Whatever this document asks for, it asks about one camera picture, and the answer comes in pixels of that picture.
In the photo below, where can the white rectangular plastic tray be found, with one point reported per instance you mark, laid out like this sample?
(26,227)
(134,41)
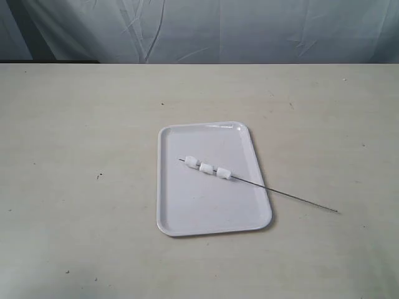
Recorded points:
(190,202)

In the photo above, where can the thin metal skewer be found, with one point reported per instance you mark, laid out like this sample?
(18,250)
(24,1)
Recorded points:
(236,178)

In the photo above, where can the white marshmallow handle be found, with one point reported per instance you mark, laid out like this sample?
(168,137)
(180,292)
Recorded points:
(223,173)

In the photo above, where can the blue-grey backdrop curtain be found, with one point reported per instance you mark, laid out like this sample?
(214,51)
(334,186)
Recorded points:
(200,32)

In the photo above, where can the white marshmallow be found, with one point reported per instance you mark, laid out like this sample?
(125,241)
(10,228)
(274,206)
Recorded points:
(192,162)
(206,168)

